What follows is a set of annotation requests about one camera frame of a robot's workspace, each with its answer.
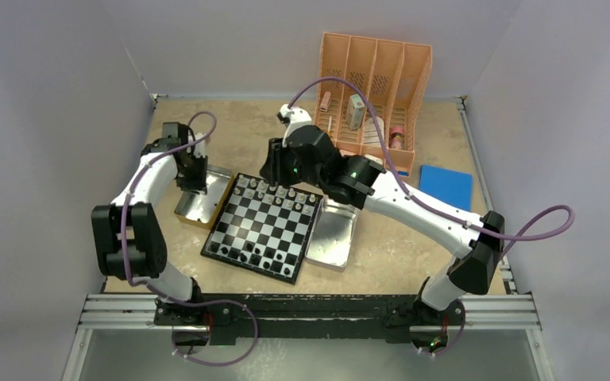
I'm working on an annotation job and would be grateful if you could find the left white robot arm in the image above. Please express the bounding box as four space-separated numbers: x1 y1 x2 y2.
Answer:
91 122 208 325

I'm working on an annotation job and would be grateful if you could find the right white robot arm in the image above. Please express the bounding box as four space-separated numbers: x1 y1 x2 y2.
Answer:
260 125 504 323

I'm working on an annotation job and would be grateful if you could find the metal tin with black pieces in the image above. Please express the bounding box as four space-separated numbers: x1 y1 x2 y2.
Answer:
174 165 234 229

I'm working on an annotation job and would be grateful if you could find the black white chess board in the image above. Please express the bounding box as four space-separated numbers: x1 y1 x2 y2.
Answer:
201 173 323 284

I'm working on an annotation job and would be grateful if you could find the pink small tube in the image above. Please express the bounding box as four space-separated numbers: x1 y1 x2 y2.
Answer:
319 91 331 112

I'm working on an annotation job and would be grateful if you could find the white striped bottle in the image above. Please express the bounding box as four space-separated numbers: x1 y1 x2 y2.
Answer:
362 117 384 147

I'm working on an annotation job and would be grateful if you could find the white green small box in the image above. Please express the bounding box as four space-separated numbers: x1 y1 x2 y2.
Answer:
346 94 366 131

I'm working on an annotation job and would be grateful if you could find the empty metal tin lid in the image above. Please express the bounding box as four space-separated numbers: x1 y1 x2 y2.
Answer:
305 196 360 272

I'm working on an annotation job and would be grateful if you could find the pink tape roll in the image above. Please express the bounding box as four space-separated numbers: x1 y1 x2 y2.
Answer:
388 125 405 150

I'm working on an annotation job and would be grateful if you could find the peach plastic desk organizer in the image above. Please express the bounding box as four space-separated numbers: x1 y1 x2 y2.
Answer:
304 31 434 184

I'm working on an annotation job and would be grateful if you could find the blue notebook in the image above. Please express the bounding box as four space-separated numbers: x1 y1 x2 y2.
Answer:
418 165 473 211

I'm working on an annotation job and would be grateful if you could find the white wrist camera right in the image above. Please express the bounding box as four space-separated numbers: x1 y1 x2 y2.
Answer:
277 104 312 148

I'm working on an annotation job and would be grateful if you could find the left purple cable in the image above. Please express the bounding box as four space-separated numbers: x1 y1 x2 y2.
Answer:
119 110 218 287

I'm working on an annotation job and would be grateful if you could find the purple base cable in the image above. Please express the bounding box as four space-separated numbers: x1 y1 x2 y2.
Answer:
171 299 260 368

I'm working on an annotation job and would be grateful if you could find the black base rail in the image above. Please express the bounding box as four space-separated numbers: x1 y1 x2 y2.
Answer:
154 294 465 348

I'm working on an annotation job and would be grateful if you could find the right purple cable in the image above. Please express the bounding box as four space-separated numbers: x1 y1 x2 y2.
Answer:
288 76 576 244

